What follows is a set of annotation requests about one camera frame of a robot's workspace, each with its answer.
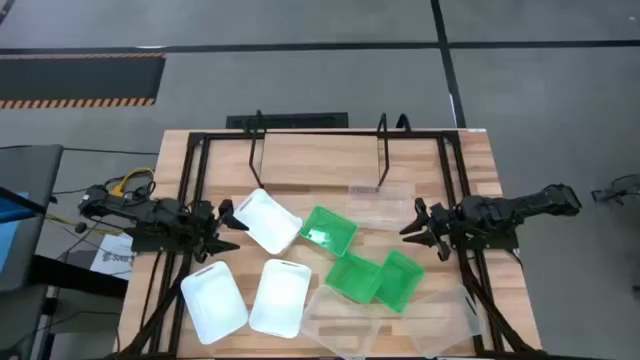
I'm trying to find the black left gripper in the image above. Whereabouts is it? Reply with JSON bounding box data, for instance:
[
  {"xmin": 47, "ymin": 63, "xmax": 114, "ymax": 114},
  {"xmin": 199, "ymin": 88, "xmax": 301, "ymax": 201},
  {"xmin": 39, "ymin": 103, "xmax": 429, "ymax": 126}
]
[{"xmin": 188, "ymin": 198, "xmax": 250, "ymax": 264}]

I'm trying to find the green plastic basket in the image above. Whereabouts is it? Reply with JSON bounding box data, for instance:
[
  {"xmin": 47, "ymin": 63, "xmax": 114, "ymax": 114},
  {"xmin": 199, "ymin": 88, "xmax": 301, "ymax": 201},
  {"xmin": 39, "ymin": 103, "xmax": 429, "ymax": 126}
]
[
  {"xmin": 298, "ymin": 205, "xmax": 359, "ymax": 258},
  {"xmin": 324, "ymin": 251, "xmax": 385, "ymax": 305},
  {"xmin": 374, "ymin": 249, "xmax": 426, "ymax": 315}
]

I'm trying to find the black hazard-striped floor mat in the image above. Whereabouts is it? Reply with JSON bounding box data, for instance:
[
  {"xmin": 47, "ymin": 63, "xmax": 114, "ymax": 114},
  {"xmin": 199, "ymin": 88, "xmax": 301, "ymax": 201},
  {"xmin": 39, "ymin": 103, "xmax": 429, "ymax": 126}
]
[{"xmin": 0, "ymin": 53, "xmax": 167, "ymax": 110}]

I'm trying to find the clear plastic basket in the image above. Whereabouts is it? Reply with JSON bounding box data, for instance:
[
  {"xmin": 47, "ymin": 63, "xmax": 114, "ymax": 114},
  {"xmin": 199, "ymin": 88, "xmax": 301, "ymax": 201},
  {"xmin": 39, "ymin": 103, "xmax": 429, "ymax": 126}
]
[
  {"xmin": 347, "ymin": 182, "xmax": 416, "ymax": 232},
  {"xmin": 299, "ymin": 284, "xmax": 384, "ymax": 360},
  {"xmin": 399, "ymin": 284, "xmax": 484, "ymax": 359}
]

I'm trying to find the black aluminium table frame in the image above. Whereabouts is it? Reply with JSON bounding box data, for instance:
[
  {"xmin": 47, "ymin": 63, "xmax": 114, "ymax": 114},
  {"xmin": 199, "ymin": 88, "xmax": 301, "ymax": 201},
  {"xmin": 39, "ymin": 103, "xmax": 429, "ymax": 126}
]
[{"xmin": 114, "ymin": 129, "xmax": 546, "ymax": 360}]

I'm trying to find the black stand base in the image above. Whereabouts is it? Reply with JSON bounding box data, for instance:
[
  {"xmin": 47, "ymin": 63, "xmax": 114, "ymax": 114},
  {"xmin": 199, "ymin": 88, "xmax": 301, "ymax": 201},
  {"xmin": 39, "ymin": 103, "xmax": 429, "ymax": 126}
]
[{"xmin": 591, "ymin": 173, "xmax": 640, "ymax": 206}]

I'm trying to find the grey side table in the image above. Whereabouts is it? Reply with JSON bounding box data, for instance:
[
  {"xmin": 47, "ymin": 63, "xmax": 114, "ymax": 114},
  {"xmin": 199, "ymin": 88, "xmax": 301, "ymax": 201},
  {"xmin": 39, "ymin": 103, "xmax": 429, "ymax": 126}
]
[{"xmin": 0, "ymin": 144, "xmax": 65, "ymax": 294}]

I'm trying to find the white plastic basket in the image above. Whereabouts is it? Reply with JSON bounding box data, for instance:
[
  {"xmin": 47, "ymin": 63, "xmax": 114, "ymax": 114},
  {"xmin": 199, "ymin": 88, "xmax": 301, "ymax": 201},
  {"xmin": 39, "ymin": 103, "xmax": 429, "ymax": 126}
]
[
  {"xmin": 248, "ymin": 258, "xmax": 313, "ymax": 340},
  {"xmin": 180, "ymin": 260, "xmax": 250, "ymax": 346},
  {"xmin": 232, "ymin": 188, "xmax": 304, "ymax": 255}
]

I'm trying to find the white printed paper sheet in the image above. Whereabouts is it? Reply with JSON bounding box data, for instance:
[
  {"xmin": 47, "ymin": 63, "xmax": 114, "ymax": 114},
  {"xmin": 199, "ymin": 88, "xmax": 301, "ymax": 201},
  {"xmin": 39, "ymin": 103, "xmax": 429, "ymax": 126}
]
[{"xmin": 89, "ymin": 233, "xmax": 136, "ymax": 281}]

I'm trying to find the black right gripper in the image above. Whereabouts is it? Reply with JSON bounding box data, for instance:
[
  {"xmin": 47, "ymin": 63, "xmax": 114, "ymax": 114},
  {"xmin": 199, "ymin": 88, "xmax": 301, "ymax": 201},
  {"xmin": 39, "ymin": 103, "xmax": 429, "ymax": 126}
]
[{"xmin": 399, "ymin": 198, "xmax": 469, "ymax": 262}]

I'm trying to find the yellow cable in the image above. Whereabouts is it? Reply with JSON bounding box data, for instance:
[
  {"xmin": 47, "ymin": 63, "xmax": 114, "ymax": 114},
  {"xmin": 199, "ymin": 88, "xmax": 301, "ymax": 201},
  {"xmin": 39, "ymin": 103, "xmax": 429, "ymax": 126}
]
[{"xmin": 110, "ymin": 167, "xmax": 156, "ymax": 197}]

